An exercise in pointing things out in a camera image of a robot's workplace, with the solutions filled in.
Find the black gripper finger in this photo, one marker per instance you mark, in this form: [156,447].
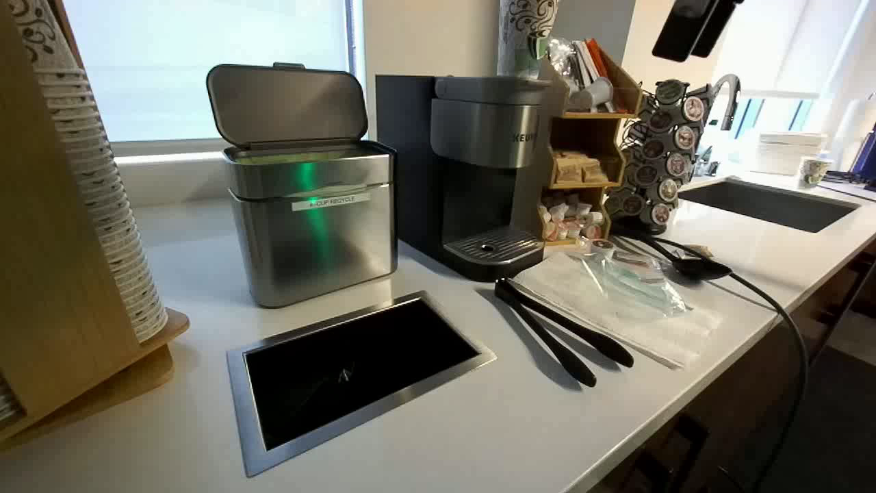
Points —
[686,28]
[719,25]

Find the foil lid coffee capsule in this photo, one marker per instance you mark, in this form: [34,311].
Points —
[697,107]
[668,191]
[657,214]
[676,166]
[686,137]

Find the dark counter sink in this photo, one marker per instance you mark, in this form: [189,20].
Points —
[769,203]

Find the steel framed counter chute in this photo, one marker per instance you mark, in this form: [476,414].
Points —
[357,373]

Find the curved metal faucet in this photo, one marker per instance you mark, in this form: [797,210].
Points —
[727,91]

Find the paper packets in organizer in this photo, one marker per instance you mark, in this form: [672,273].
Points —
[598,58]

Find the wooden condiment organizer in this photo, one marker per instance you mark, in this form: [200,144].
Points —
[593,137]

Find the white stacked bowls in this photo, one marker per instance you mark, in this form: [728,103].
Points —
[788,153]

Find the floral patterned bag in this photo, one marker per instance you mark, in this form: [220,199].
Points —
[528,37]

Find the white paper towel roll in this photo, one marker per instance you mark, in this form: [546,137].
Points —
[850,128]

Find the small paper cup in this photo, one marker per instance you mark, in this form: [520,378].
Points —
[813,170]

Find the brown sugar packets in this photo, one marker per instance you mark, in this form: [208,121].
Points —
[576,170]

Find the blue bottle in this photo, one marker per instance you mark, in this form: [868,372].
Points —
[866,154]

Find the small creamer cups pile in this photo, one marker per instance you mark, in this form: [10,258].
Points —
[572,222]

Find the clear zip bag teal strip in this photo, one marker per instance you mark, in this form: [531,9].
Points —
[639,278]

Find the black grey coffee machine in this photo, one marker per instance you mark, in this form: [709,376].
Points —
[475,173]

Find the clear plastic sleeve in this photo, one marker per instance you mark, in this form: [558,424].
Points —
[657,333]

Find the black plastic tongs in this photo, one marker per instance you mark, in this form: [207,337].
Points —
[565,333]

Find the brown wooden cabinet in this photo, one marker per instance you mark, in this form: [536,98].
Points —
[728,411]

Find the stainless steel lidded bin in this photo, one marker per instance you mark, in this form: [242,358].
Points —
[311,228]

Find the bright window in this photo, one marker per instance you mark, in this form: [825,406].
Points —
[200,65]

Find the patterned paper cup stack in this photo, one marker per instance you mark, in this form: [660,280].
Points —
[100,183]

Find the wooden cup dispenser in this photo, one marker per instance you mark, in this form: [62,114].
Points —
[44,302]

